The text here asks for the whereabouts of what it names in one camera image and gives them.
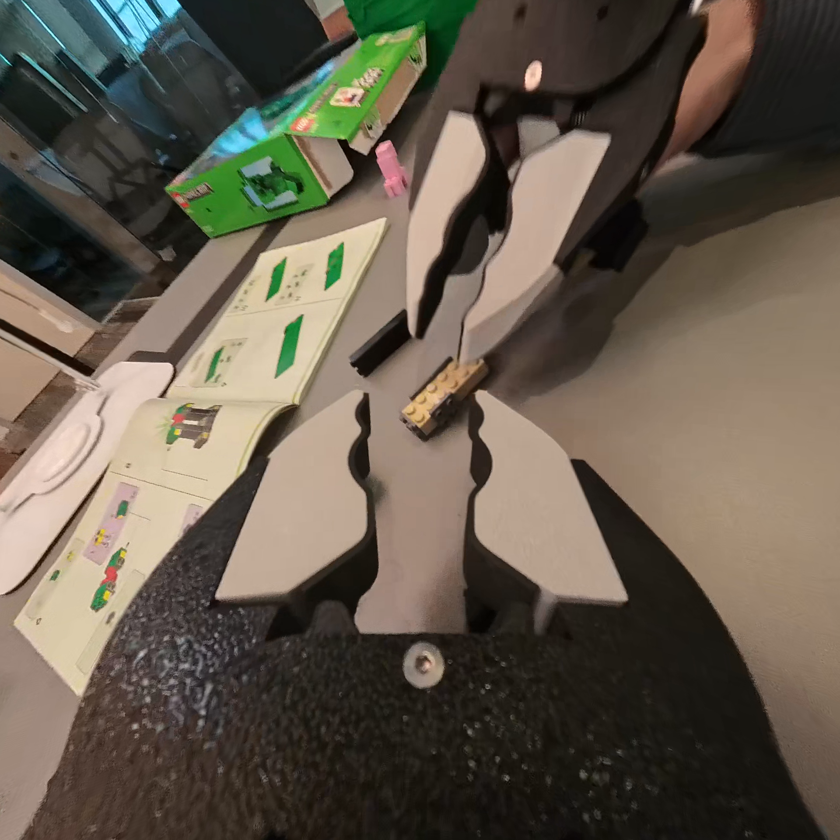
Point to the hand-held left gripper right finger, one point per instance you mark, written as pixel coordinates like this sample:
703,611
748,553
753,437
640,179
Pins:
538,525

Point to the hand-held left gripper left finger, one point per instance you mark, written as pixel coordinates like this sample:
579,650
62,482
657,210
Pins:
302,518

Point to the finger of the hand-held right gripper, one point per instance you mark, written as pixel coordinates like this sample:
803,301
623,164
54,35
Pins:
446,190
551,210

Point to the tan and black brick assembly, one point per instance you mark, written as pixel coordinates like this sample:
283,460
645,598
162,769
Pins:
443,394

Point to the person's right forearm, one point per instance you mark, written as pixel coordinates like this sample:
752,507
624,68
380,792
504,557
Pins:
787,79

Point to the grey desk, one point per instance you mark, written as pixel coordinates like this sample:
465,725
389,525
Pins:
689,426

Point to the pink brick figure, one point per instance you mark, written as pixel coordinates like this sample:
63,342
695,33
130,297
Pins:
392,174

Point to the green stacked plastic bins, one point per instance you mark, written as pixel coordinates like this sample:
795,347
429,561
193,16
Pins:
439,26

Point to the long black brick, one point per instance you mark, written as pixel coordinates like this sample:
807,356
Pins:
379,342

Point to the green toy brick box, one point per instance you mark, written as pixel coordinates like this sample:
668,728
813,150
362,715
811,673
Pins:
262,190

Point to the open instruction booklet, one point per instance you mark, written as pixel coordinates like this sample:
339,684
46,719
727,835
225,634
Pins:
295,308

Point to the black office chair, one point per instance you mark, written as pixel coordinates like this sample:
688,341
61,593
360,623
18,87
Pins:
262,46

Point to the beige low cabinet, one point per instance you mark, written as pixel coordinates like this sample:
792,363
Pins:
33,315

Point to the white rounded base plate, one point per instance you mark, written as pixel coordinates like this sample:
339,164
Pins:
131,387

